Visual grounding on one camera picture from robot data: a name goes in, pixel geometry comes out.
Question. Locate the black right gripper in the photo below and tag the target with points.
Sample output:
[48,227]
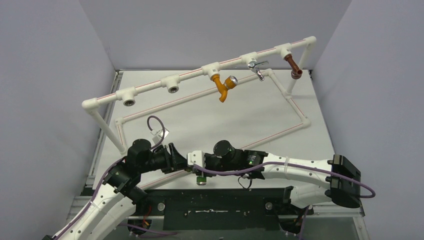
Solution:
[191,165]

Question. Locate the orange water faucet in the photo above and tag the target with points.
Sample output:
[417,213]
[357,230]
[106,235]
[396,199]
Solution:
[223,87]

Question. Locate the brown water faucet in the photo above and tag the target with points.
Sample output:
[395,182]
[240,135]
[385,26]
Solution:
[296,71]

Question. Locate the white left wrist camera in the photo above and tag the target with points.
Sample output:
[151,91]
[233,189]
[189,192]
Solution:
[158,134]

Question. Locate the green water faucet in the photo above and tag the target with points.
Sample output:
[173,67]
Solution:
[201,180]

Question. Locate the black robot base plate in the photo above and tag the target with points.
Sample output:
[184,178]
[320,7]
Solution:
[217,209]

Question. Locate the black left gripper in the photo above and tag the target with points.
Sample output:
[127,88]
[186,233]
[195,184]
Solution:
[174,160]

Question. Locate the chrome lever water faucet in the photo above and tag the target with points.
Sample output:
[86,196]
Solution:
[254,66]

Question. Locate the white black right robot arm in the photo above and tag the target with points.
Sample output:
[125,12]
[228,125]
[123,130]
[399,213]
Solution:
[335,180]

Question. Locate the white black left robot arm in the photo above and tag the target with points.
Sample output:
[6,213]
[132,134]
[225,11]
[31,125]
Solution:
[117,194]

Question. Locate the white PVC pipe frame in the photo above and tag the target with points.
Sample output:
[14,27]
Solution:
[300,51]

